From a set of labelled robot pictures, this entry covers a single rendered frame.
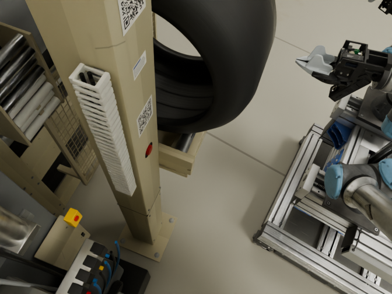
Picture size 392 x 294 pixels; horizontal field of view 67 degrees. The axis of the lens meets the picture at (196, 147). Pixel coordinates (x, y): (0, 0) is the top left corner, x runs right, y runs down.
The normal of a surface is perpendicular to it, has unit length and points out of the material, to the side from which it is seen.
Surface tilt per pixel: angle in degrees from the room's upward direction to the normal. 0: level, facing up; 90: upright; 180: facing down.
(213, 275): 0
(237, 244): 0
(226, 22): 58
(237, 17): 47
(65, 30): 90
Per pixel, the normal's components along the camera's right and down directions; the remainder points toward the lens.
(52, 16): -0.35, 0.81
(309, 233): 0.09, -0.47
